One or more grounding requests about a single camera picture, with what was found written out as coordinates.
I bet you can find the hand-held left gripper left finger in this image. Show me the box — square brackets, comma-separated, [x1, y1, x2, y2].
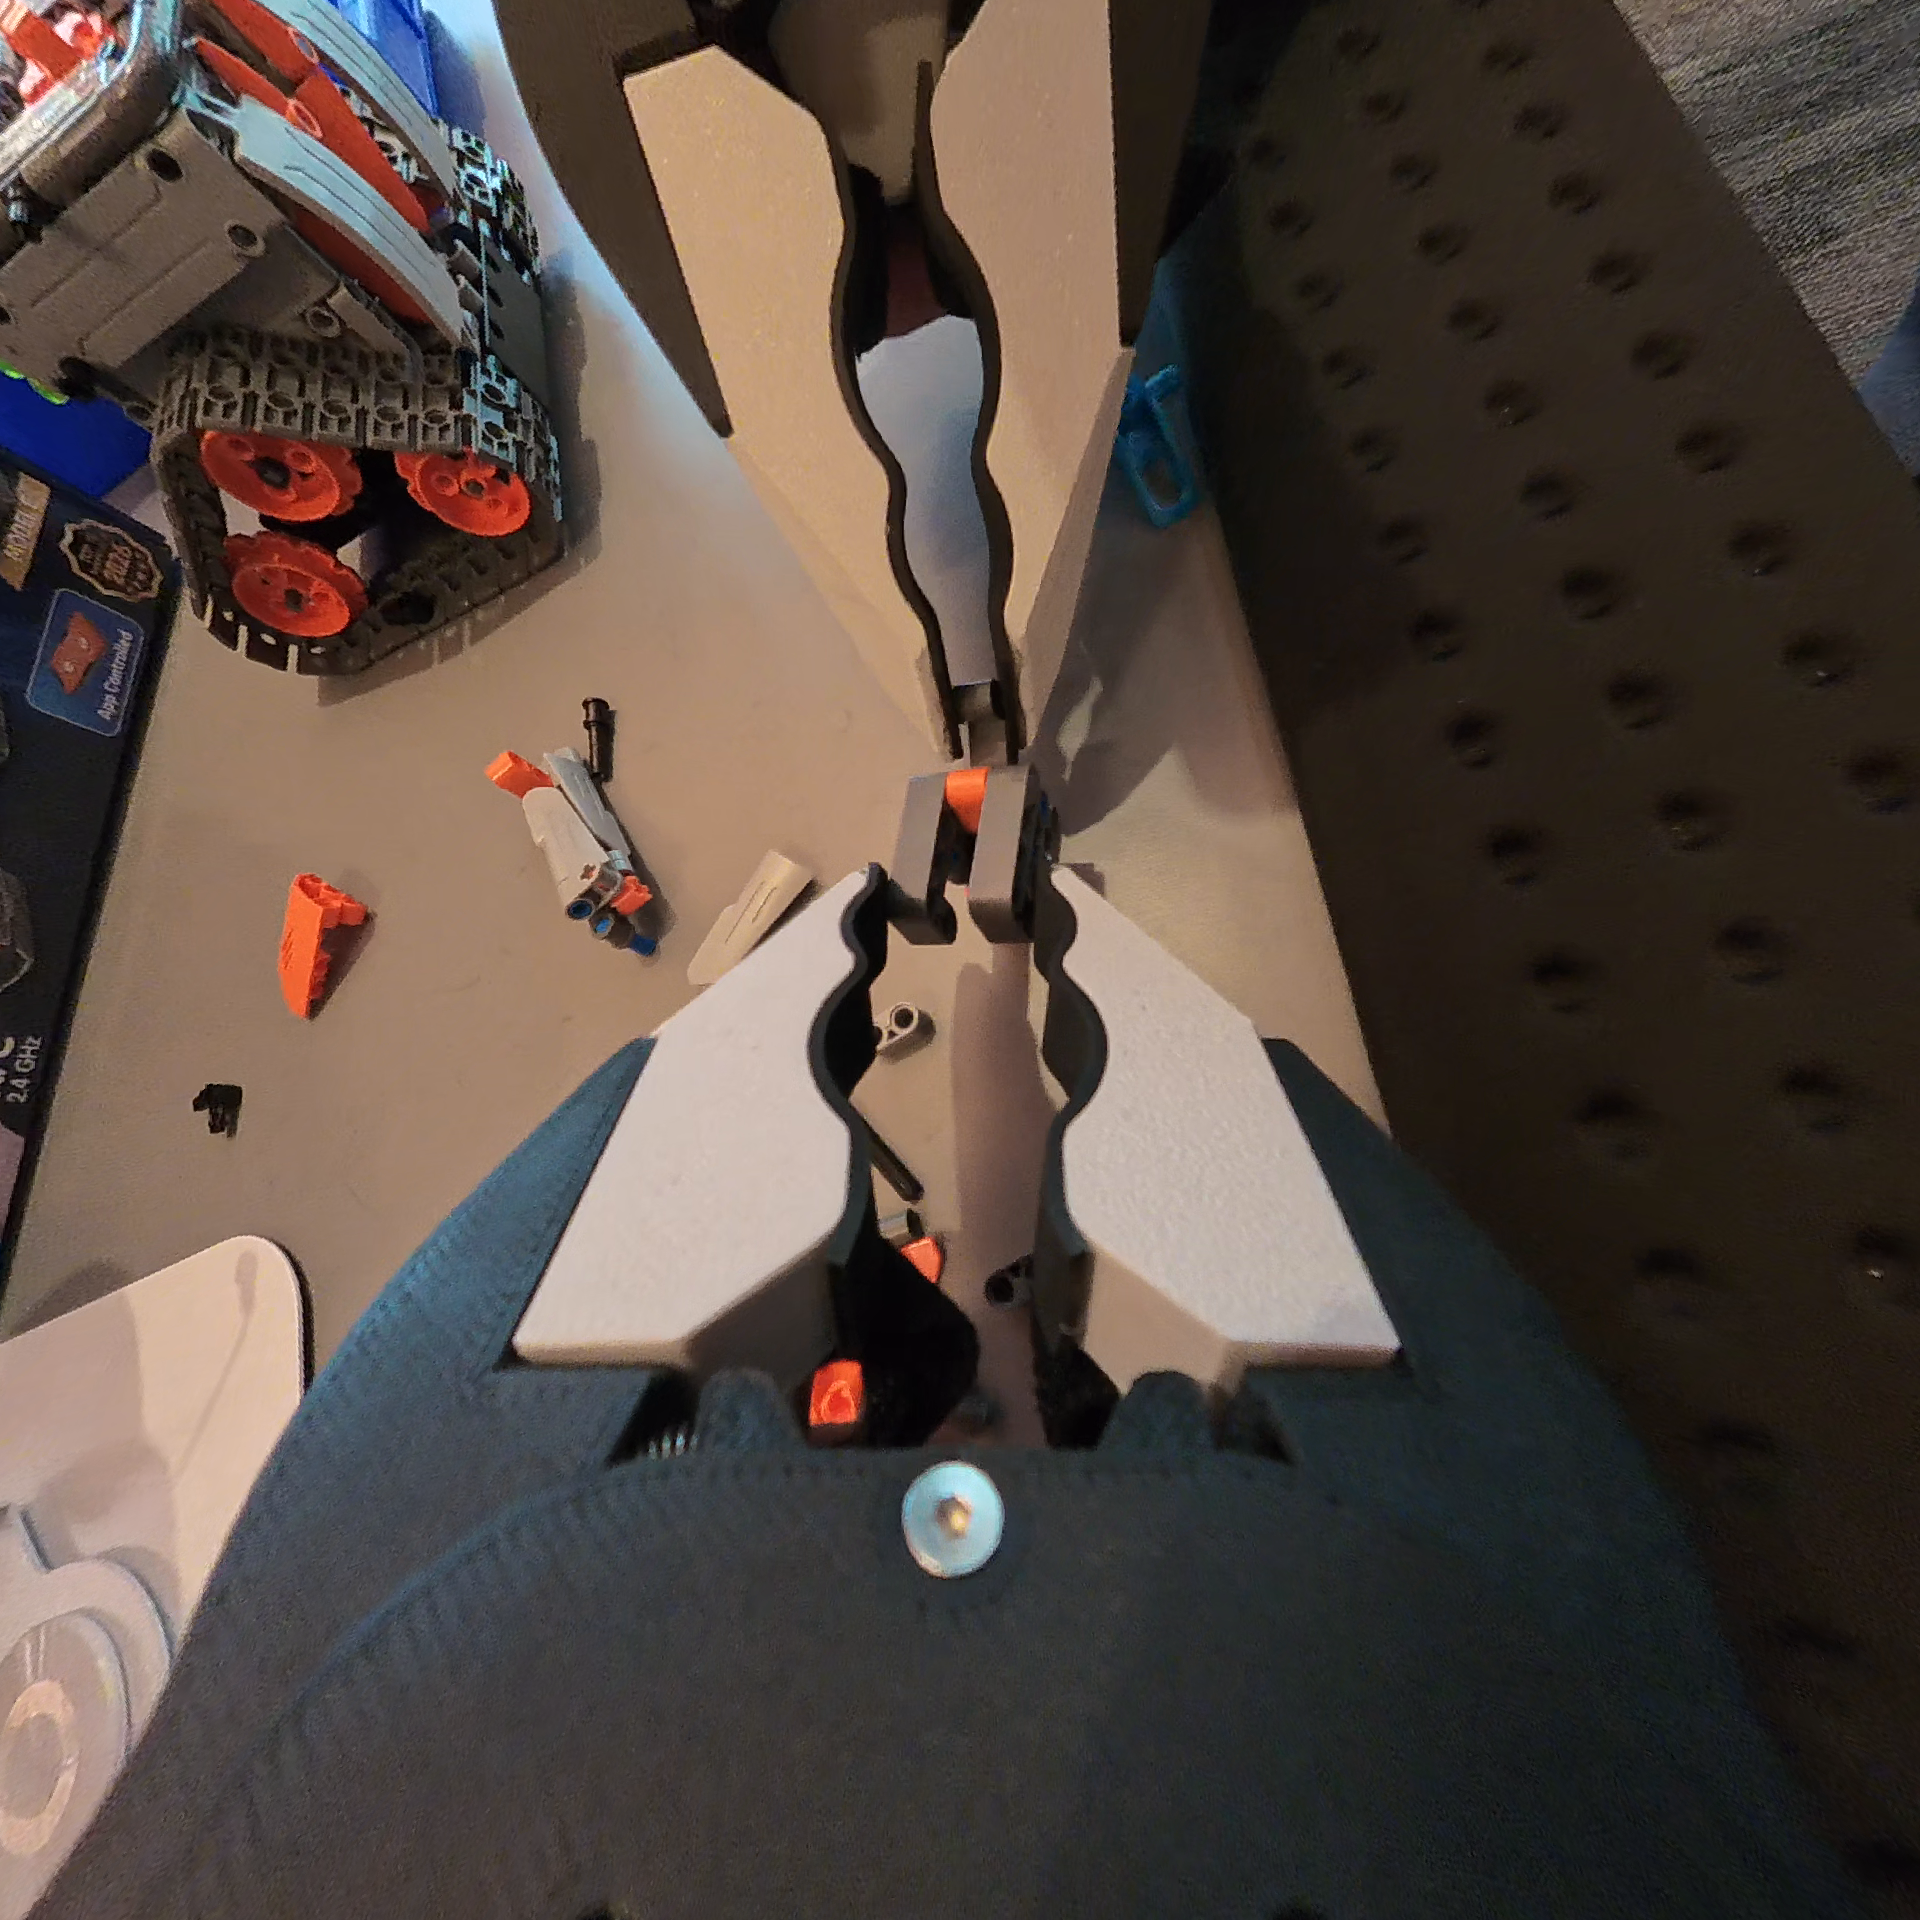
[511, 865, 891, 1376]

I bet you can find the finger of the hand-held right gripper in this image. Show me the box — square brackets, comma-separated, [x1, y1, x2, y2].
[911, 0, 1136, 722]
[621, 52, 969, 758]

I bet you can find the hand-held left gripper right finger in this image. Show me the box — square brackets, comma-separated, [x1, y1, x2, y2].
[1028, 870, 1402, 1371]

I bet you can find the grey beam assembly orange bush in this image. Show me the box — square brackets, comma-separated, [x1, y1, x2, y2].
[894, 680, 1063, 948]

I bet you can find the person's right hand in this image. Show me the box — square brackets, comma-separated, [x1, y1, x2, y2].
[857, 197, 962, 353]

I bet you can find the cyan plastic separator tool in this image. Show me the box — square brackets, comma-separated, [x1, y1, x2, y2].
[1115, 361, 1202, 530]

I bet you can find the large orange angular brick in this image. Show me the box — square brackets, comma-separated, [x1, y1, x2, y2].
[807, 1234, 950, 1431]

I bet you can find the light grey curved panel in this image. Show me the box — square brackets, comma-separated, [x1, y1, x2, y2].
[684, 849, 815, 986]

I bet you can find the tracked toy robot vehicle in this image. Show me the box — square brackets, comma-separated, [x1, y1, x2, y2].
[0, 0, 567, 676]

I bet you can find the grey panel assembly orange connector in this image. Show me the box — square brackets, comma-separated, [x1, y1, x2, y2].
[484, 743, 662, 960]

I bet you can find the orange wedge brick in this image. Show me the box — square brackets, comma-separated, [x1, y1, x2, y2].
[276, 873, 372, 1023]

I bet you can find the black dimpled mat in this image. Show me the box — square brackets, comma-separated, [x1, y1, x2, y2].
[1186, 0, 1920, 1920]

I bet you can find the blue storage bin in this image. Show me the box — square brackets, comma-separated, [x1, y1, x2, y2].
[0, 367, 131, 495]

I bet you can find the blue robot kit box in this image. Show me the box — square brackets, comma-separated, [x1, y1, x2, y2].
[0, 448, 185, 1294]

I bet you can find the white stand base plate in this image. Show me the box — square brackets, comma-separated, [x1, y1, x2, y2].
[0, 1234, 312, 1906]

